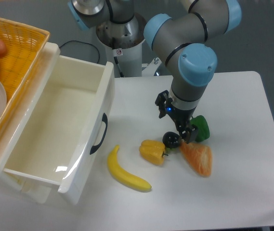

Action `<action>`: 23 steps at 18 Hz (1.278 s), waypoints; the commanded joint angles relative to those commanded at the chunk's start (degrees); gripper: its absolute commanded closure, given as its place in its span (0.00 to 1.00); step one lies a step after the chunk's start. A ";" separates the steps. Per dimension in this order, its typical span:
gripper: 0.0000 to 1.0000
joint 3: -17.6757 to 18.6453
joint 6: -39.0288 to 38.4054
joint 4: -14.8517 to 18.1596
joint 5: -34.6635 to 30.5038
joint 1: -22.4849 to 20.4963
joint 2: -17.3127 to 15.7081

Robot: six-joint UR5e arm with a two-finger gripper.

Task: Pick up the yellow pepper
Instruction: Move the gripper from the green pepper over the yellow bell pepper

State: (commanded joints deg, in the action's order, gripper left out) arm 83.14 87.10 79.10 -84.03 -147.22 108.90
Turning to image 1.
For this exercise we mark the green bell pepper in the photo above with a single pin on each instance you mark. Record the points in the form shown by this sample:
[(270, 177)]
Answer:
[(203, 128)]

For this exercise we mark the orange bread slice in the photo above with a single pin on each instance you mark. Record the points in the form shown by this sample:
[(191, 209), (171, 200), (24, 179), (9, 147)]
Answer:
[(199, 157)]

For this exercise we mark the white drawer cabinet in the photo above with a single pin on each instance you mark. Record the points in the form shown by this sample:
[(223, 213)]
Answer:
[(12, 123)]

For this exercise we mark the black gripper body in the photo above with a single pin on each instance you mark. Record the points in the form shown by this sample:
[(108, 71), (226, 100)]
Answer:
[(181, 117)]

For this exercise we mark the yellow woven basket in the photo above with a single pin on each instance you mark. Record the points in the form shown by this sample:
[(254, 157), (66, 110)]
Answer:
[(24, 43)]

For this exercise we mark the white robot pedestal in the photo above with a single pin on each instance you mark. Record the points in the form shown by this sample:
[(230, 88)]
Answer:
[(123, 45)]

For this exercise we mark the metal mounting bracket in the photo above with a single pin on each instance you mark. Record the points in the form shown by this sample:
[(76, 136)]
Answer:
[(150, 69)]

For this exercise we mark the yellow banana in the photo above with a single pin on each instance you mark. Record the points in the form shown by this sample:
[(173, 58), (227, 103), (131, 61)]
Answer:
[(124, 177)]

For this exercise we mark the dark purple grape bunch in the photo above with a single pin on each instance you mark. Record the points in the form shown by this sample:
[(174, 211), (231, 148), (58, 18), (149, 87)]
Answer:
[(171, 140)]

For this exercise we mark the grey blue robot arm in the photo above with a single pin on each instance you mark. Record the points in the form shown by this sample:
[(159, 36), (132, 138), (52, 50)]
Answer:
[(178, 43)]

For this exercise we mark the white plastic drawer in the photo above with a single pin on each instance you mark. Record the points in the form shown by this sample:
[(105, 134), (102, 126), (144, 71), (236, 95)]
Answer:
[(67, 126)]

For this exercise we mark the yellow bell pepper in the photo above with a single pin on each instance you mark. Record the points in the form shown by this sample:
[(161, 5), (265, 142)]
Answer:
[(153, 151)]

